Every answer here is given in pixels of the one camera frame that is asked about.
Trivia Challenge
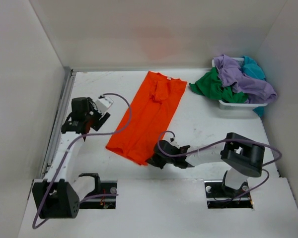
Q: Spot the purple cable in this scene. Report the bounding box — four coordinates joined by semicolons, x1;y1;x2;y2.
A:
31;93;133;230
156;130;283;202

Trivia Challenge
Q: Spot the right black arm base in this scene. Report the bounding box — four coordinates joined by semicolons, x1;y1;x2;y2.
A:
204;180;253;209

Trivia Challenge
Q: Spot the lavender t shirt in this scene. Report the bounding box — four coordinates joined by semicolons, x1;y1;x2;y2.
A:
213;55;278;104

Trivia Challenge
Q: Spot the white laundry basket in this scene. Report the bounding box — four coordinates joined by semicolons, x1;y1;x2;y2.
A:
211;58;268;111

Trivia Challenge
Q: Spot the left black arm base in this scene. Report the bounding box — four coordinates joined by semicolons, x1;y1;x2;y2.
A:
72;178;118;210

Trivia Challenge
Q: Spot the orange t shirt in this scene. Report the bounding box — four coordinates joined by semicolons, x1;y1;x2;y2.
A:
106;71;187;166

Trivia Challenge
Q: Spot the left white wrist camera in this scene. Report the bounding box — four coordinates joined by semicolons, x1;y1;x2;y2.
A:
94;96;114;115

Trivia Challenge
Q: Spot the teal t shirt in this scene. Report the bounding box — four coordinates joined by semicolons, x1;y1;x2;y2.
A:
241;56;267;104

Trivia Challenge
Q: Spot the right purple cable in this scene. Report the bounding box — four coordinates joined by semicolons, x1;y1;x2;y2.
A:
156;130;283;202

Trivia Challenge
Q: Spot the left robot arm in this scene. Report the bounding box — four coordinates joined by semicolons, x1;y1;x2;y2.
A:
32;96;113;219

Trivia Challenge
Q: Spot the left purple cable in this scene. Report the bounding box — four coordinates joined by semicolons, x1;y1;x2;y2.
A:
31;93;133;230

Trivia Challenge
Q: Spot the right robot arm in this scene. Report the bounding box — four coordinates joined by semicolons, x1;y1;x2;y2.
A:
147;132;265;196

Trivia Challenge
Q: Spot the green t shirt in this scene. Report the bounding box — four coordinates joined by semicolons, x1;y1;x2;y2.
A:
189;67;248;104

